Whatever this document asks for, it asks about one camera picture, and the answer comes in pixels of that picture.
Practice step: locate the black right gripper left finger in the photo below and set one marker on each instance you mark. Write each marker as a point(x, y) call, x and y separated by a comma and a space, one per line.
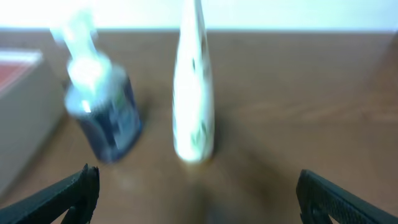
point(75, 196)

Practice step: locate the white cosmetic tube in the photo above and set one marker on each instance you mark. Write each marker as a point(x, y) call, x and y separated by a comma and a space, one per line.
point(193, 109)

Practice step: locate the white box with pink interior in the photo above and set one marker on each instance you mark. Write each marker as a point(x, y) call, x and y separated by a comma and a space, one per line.
point(31, 108)

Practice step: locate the clear spray bottle dark liquid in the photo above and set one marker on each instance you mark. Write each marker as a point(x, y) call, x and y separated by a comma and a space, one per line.
point(100, 95)

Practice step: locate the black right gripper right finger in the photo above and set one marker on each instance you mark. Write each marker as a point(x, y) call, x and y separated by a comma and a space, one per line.
point(322, 201)

